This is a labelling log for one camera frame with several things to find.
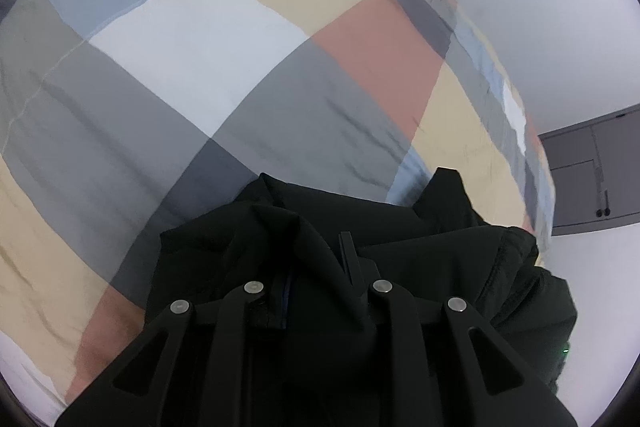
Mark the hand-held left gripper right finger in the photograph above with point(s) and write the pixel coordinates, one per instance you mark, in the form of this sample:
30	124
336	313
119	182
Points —
385	307

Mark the grey wall cabinet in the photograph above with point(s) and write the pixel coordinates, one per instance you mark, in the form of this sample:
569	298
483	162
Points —
590	147

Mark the checkered bed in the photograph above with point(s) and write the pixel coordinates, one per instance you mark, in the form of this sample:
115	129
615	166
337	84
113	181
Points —
200	47

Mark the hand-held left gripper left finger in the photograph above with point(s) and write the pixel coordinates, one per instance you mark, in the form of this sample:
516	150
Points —
265	307

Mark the black puffer jacket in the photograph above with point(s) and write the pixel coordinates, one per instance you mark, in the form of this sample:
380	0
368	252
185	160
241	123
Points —
425	247

